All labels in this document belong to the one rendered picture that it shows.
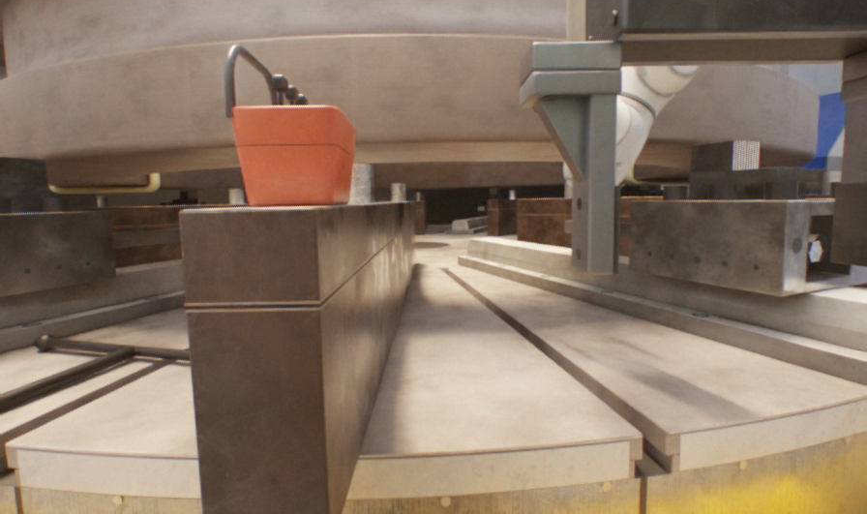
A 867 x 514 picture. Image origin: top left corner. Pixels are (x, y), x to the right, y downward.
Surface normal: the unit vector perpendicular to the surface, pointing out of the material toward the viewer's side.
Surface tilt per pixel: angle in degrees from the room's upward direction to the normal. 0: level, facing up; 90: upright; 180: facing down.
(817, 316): 72
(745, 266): 90
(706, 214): 90
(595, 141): 90
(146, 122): 90
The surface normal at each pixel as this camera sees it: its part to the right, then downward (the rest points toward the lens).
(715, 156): -0.93, 0.05
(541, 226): -0.71, 0.08
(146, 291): 0.92, 0.02
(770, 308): -0.88, -0.26
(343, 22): -0.04, -0.30
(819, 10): 0.00, 0.10
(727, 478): 0.22, 0.09
